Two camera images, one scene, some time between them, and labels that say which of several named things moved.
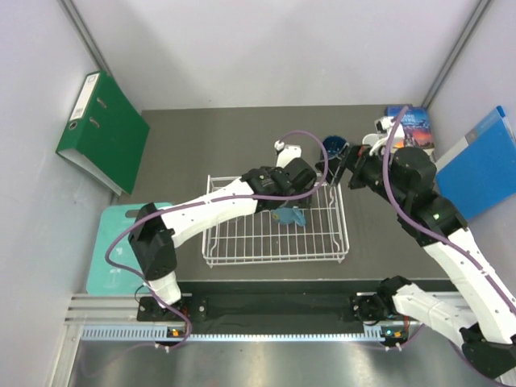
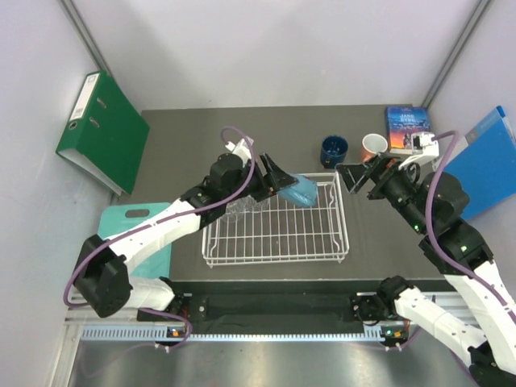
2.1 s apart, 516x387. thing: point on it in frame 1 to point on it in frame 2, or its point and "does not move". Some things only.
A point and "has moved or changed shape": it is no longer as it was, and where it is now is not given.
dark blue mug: (334, 145) does not move
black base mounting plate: (264, 305) does not move
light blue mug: (289, 215) has moved or changed shape
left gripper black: (270, 170) to (277, 178)
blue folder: (480, 168) does not move
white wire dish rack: (316, 234) does not move
